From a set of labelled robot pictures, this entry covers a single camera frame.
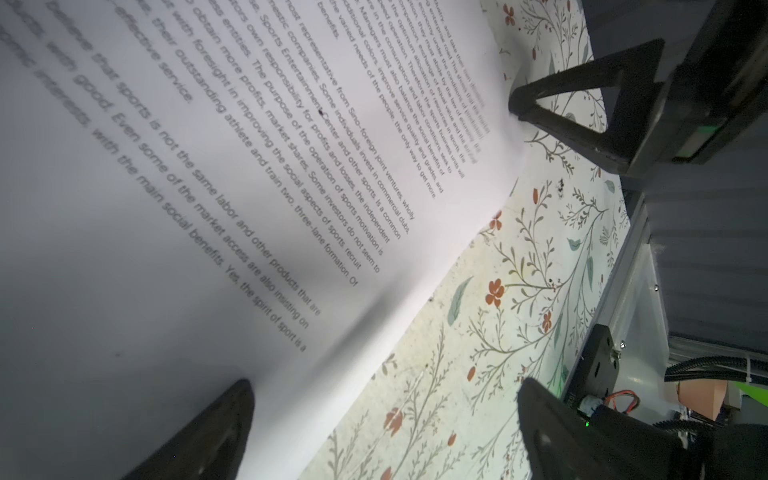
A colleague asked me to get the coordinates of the floral table mat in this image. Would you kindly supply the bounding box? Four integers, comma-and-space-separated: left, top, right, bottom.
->
296, 0, 631, 480

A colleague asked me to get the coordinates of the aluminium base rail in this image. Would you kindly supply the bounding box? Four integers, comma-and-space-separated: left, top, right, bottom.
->
595, 200, 677, 423

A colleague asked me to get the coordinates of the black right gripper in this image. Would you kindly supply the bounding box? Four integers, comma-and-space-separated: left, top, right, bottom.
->
508, 1, 767, 178

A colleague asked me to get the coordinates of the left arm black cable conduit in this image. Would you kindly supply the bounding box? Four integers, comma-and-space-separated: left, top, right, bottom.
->
664, 355, 768, 385

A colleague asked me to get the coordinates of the printed paper sheet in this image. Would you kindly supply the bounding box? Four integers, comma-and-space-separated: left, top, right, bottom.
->
1, 1, 521, 479

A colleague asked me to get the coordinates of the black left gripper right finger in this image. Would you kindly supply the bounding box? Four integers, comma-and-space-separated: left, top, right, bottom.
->
517, 378, 642, 479

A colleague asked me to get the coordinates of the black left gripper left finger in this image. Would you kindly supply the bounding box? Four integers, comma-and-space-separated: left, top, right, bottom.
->
125, 379, 255, 480

